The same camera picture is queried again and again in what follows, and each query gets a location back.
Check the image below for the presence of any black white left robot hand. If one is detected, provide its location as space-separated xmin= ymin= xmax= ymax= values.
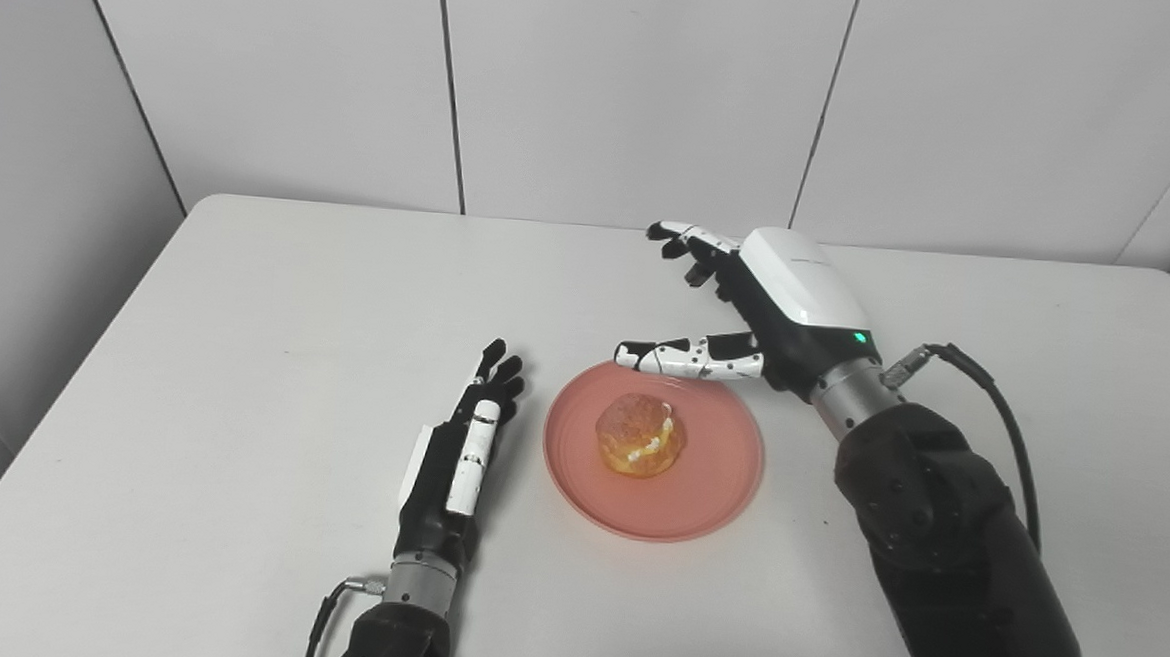
xmin=394 ymin=334 xmax=528 ymax=572

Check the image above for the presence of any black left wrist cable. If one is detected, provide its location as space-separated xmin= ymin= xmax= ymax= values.
xmin=302 ymin=574 xmax=389 ymax=657

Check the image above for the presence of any cream puff pastry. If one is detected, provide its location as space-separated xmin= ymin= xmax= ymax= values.
xmin=592 ymin=390 xmax=689 ymax=481

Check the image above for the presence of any pink round plate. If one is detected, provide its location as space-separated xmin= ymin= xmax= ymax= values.
xmin=538 ymin=357 xmax=770 ymax=548

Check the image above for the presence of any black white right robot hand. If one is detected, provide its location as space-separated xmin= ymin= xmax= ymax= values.
xmin=612 ymin=218 xmax=891 ymax=407

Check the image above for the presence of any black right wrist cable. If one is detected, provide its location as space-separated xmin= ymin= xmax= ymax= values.
xmin=872 ymin=339 xmax=1054 ymax=556

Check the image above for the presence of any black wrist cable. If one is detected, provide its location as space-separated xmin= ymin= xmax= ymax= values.
xmin=302 ymin=574 xmax=389 ymax=657
xmin=872 ymin=339 xmax=1054 ymax=556

